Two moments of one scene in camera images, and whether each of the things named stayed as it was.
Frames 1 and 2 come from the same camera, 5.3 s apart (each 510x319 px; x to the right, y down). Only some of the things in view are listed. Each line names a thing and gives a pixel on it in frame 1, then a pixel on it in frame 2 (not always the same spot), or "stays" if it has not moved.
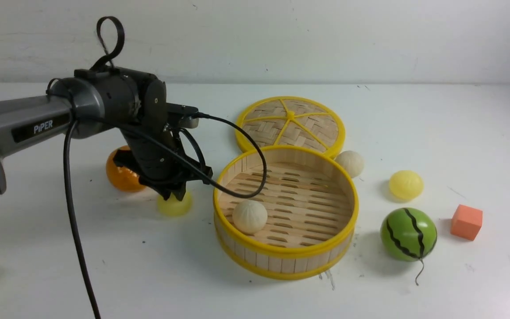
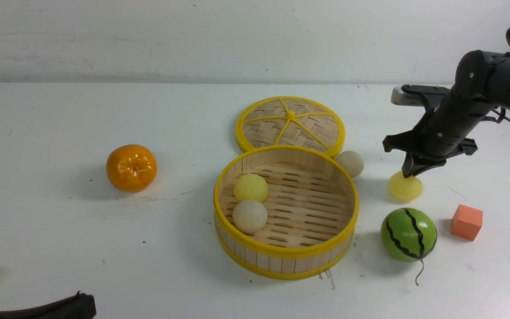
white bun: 249,216 stays
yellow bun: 173,206 to 250,187
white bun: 352,161 stays
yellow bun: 406,184 stays
